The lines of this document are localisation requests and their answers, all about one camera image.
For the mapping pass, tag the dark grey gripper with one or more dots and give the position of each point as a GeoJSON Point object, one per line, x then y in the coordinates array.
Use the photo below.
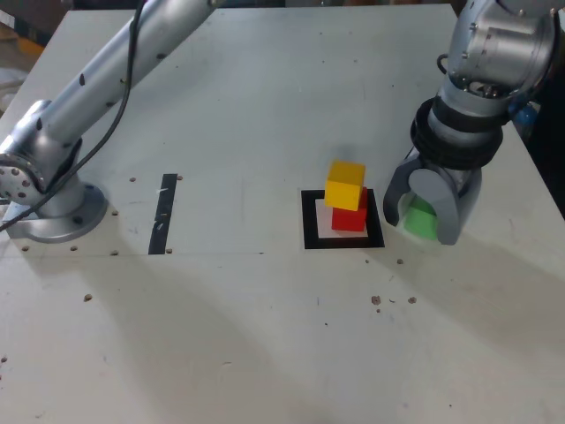
{"type": "Point", "coordinates": [465, 179]}

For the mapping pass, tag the green cube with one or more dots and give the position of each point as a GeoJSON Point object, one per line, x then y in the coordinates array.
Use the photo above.
{"type": "Point", "coordinates": [419, 223]}

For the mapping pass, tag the red cube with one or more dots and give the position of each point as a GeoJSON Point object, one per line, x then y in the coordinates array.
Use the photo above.
{"type": "Point", "coordinates": [351, 218]}

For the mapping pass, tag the yellow cube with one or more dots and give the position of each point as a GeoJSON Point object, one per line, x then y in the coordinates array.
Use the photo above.
{"type": "Point", "coordinates": [344, 185]}

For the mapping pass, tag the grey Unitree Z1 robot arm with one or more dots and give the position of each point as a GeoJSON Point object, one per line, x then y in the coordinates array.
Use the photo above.
{"type": "Point", "coordinates": [88, 88]}

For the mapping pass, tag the black tape square outline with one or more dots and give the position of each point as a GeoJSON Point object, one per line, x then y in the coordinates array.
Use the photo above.
{"type": "Point", "coordinates": [309, 221]}

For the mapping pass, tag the blue plastic bag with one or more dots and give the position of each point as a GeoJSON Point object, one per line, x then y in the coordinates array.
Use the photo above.
{"type": "Point", "coordinates": [523, 117]}

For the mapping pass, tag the person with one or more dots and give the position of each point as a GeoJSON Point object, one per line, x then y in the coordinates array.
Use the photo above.
{"type": "Point", "coordinates": [552, 146]}

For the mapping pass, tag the black tape strip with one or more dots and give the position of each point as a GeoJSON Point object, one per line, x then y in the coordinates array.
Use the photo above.
{"type": "Point", "coordinates": [161, 221]}

